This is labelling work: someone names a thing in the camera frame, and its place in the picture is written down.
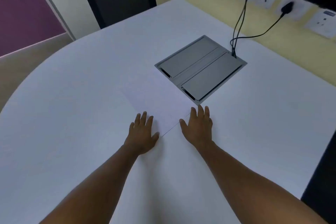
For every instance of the person's left hand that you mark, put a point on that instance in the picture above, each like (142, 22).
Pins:
(141, 139)

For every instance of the person's right hand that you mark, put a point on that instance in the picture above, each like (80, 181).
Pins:
(200, 132)

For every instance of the person's left middle finger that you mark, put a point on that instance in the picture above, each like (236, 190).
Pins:
(143, 119)

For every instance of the person's left thumb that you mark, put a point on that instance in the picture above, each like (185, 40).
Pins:
(155, 137)

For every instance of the person's left little finger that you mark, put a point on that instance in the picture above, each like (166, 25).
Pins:
(131, 127)

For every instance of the person's right little finger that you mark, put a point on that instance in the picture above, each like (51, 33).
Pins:
(211, 124)

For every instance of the person's right thumb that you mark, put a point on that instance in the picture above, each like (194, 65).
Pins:
(183, 125)

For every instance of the person's right middle finger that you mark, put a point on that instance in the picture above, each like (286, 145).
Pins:
(201, 113)

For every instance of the person's right forearm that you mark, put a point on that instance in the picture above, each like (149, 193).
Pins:
(244, 187)

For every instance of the person's left forearm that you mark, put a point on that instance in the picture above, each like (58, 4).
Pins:
(97, 189)

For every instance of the white paper sheet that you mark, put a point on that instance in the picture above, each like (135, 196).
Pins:
(160, 100)

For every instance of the black chair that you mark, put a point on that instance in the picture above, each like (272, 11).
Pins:
(322, 184)

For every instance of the white socket with blue label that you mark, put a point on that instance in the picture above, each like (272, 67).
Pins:
(321, 23)

